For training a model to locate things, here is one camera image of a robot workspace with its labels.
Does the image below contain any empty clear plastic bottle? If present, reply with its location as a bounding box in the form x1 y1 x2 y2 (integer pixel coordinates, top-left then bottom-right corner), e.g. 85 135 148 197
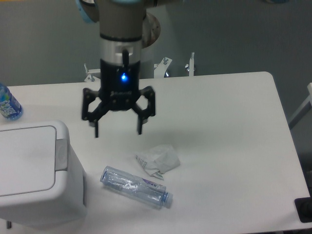
100 166 173 208

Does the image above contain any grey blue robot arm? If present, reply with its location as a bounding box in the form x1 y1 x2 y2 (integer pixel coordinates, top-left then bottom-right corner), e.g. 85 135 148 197
76 0 171 137

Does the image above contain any white middle table bracket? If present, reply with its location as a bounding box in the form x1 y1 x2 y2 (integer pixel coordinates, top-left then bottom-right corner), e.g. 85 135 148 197
154 57 173 78

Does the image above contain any blue labelled water bottle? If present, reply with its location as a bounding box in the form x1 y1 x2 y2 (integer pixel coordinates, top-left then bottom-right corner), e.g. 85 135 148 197
0 83 23 120

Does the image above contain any white table bracket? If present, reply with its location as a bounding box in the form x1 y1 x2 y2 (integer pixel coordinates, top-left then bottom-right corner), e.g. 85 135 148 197
185 52 195 77
84 63 101 82
154 57 173 78

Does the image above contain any crumpled white paper wrapper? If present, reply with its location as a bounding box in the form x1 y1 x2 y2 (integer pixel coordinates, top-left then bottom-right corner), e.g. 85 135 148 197
135 144 180 180

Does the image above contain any black clamp at table corner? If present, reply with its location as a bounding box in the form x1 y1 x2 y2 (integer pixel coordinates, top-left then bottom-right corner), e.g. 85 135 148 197
294 197 312 223

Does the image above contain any white left table bracket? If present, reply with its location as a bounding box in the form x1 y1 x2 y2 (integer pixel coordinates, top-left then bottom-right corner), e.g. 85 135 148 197
84 63 101 82

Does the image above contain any white right table bracket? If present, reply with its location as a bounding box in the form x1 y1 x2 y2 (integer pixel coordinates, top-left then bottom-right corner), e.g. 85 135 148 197
185 52 195 77

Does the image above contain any white frame at right edge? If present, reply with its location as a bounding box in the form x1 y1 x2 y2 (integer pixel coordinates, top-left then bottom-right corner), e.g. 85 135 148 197
288 83 312 130

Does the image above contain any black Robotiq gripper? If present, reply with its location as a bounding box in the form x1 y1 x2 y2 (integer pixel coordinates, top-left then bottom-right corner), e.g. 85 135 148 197
81 60 156 138

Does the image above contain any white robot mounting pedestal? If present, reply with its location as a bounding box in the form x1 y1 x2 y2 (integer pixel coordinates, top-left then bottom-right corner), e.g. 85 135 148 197
140 12 161 79

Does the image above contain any white push-lid trash can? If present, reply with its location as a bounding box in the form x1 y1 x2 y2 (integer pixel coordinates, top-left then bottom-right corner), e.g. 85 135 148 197
0 120 87 227

